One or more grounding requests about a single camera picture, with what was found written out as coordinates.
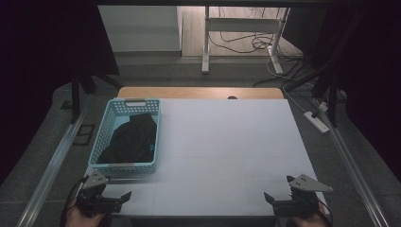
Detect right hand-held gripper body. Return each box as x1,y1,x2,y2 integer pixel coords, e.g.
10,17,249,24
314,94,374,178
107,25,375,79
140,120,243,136
272,174,334,218

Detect person's left hand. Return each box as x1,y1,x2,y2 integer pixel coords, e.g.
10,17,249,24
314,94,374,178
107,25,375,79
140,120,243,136
65,198,107,227

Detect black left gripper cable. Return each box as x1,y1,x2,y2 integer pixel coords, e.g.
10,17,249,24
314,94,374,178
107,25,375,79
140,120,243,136
60,175,90,227

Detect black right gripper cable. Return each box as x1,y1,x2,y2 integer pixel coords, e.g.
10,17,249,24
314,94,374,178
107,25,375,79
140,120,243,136
315,199,333,227

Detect white power strip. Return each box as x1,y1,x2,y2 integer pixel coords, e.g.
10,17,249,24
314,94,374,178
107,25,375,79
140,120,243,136
303,111,331,134

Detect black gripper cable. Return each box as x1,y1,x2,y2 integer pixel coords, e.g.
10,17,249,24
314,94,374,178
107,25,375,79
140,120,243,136
60,175,90,227
315,199,333,227

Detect white wall panel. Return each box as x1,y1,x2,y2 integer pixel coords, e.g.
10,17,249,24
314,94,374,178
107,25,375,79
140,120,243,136
97,5,183,53

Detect black metal stand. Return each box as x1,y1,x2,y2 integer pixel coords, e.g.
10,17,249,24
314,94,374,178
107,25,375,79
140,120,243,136
285,60,349,129
69,67,123,125

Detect white table mat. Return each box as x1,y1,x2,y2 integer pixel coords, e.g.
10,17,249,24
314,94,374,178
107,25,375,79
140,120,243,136
69,97,330,218

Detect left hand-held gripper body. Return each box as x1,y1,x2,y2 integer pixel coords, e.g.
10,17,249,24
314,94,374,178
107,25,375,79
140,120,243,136
75,170,123,218

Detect wooden table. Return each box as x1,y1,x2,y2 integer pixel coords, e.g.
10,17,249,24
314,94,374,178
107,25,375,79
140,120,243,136
116,86,285,100

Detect white floor cable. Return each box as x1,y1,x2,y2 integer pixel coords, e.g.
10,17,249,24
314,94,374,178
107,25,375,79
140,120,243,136
281,82,308,114

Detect light blue plastic basket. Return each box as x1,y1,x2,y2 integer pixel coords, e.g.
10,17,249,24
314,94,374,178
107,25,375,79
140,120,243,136
88,97,162,175

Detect black cloth garment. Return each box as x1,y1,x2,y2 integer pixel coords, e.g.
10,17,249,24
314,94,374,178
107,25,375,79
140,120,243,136
97,113,158,165

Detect aluminium rail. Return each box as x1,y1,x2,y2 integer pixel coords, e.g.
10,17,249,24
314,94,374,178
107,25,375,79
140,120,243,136
315,100,392,227
17,110,89,227

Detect person's right hand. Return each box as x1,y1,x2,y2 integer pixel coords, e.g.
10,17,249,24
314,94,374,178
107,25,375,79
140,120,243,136
285,210,330,227

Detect black floor cable bundle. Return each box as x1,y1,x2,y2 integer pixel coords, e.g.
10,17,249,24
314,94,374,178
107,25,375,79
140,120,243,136
207,7,305,61

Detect white metal desk frame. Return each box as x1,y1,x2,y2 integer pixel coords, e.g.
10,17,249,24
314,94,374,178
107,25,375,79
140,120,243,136
201,6,291,76

